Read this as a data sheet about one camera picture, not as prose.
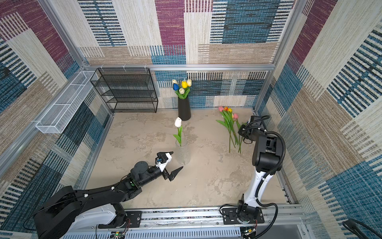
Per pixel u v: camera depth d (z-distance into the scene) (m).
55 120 0.71
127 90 1.11
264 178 0.56
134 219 0.73
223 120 1.12
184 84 0.91
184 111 1.06
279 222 0.73
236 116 1.13
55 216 0.41
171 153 0.78
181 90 0.89
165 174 0.69
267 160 0.55
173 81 0.93
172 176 0.69
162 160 0.64
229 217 0.73
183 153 0.81
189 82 0.92
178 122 0.73
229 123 1.08
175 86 0.91
